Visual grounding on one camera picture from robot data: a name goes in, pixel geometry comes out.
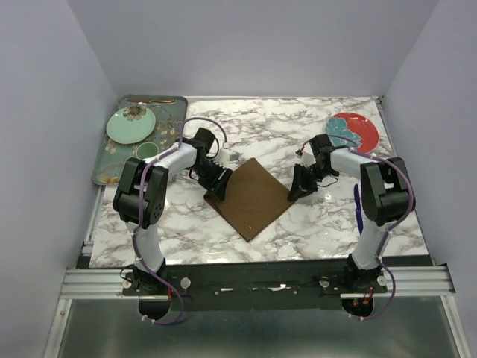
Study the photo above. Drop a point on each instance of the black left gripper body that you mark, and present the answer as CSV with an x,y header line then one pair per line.
x,y
209,173

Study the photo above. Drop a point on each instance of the blue handled knife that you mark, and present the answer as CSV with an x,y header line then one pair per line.
x,y
358,213

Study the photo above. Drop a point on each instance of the mint green floral plate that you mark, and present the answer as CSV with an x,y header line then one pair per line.
x,y
131,125

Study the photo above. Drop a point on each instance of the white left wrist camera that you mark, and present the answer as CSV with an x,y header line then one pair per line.
x,y
226,156

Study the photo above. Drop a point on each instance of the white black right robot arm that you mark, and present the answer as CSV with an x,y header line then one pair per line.
x,y
386,198

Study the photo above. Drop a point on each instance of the gold fork green handle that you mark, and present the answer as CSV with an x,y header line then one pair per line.
x,y
108,181

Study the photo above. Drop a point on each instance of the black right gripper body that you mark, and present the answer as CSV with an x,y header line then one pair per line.
x,y
307,177

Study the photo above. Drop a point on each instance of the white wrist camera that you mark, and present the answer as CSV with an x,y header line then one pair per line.
x,y
307,160
226,156

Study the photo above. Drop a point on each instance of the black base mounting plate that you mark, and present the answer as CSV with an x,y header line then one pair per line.
x,y
283,285

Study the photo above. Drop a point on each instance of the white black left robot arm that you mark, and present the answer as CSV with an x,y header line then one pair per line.
x,y
141,194

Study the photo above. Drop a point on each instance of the mint green cup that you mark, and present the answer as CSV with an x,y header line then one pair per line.
x,y
147,150

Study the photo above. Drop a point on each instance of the red and teal plate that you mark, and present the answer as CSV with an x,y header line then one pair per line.
x,y
347,129

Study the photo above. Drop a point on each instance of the teal floral serving tray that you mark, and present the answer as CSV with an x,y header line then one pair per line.
x,y
112,155

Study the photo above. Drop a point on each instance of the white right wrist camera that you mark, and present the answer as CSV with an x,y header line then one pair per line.
x,y
307,160

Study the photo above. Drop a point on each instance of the brown fabric napkin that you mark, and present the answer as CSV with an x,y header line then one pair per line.
x,y
254,199

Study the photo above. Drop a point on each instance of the copper spoon on tray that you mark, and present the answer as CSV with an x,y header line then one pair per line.
x,y
150,101

